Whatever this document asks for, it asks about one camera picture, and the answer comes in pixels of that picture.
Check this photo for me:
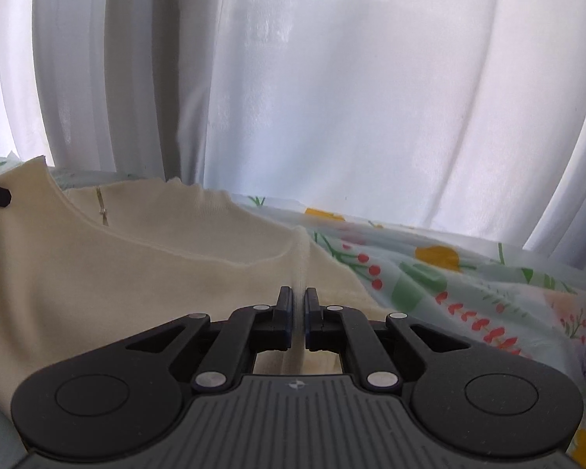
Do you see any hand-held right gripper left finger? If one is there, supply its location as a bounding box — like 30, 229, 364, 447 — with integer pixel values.
124, 286, 295, 392

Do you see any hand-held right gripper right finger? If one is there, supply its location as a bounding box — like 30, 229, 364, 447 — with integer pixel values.
303, 286, 472, 392

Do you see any floral bedsheet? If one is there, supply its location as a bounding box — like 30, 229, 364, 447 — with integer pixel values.
0, 156, 586, 469

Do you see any cream knit sweater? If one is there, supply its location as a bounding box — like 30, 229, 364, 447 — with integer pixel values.
0, 155, 394, 416

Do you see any white curtain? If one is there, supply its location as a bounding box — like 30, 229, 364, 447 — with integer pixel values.
0, 0, 586, 274

